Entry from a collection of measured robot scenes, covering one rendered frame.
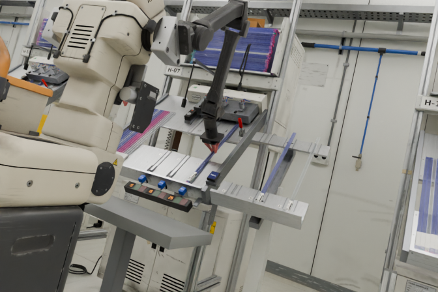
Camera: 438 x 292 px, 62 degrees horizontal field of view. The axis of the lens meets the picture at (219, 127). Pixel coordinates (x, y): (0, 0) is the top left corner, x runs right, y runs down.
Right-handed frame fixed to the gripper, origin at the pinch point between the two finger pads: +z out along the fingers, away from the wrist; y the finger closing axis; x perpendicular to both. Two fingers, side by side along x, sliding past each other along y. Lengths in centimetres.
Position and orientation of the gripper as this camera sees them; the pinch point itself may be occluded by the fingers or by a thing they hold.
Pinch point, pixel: (214, 150)
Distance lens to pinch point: 177.5
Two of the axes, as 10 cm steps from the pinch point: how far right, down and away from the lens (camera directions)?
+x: -4.7, 5.2, -7.1
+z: 1.1, 8.4, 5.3
